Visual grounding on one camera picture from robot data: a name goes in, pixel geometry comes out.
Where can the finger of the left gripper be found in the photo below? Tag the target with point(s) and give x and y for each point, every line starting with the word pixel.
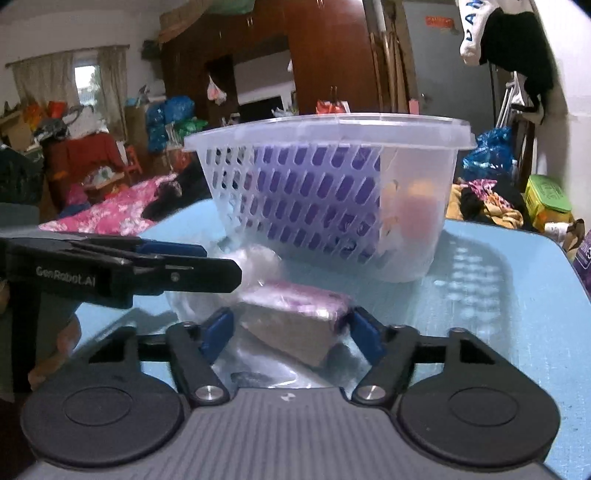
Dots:
pixel 143 246
pixel 186 274

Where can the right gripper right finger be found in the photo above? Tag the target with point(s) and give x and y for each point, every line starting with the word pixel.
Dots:
pixel 389 350

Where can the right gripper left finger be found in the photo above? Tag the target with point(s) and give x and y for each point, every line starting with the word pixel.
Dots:
pixel 193 349

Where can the small purple tissue packet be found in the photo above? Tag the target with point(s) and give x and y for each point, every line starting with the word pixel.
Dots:
pixel 301 321

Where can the orange bottle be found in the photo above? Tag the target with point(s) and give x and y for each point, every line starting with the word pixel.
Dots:
pixel 411 217

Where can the purple tissue pack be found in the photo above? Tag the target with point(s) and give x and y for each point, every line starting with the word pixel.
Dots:
pixel 320 199

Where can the person's left hand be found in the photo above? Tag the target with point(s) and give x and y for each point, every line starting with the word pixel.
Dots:
pixel 65 344

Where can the pink floral bedding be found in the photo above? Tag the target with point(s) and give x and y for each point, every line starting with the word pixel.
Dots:
pixel 120 215

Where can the white plastic basket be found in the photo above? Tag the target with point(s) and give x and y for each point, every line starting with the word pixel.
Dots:
pixel 413 147

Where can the yellow blanket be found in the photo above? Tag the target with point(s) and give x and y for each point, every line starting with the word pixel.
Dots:
pixel 484 208

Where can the window curtains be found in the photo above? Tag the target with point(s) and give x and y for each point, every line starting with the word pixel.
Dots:
pixel 51 77

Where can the green lidded box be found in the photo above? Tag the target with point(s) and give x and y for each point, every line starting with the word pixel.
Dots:
pixel 546 202

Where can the blue shopping bag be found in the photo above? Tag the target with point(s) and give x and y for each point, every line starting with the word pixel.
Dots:
pixel 582 262

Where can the blue plastic bag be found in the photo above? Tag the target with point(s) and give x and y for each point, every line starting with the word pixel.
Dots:
pixel 492 159

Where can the red white hanging bag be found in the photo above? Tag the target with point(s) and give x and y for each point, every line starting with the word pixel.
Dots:
pixel 331 107

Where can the dark red wooden wardrobe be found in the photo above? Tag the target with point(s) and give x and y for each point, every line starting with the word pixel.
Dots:
pixel 322 50

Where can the grey door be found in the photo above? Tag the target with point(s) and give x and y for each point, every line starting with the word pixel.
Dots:
pixel 447 87

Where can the white black hanging jacket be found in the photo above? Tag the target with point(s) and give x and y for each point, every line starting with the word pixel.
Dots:
pixel 509 35

